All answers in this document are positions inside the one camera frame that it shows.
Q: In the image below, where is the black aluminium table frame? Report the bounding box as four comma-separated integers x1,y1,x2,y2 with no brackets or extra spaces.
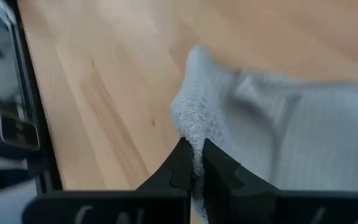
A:
9,0,64,195

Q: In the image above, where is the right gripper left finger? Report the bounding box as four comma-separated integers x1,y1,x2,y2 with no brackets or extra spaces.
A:
135,137,195,192

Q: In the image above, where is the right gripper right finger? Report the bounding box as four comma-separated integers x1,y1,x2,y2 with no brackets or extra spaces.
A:
201,138,281,224

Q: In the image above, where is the dark rectangular clamp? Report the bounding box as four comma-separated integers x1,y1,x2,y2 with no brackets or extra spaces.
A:
0,99,40,152

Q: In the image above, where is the grey waffle microfiber towel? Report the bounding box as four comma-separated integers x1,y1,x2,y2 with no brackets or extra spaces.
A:
169,45,358,220

